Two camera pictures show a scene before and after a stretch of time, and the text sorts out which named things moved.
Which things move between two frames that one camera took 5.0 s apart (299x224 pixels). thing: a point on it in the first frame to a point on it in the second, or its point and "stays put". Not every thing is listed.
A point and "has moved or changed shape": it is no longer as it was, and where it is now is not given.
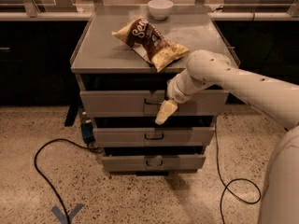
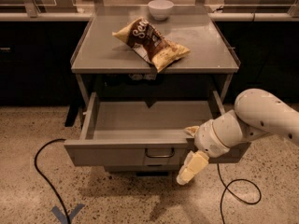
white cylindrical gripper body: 175,92 to 207,139
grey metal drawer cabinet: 124,95 stays put
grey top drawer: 148,103 has moved or changed shape
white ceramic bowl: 160,7 stays put
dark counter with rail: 35,49 stays put
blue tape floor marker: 64,219 stays put
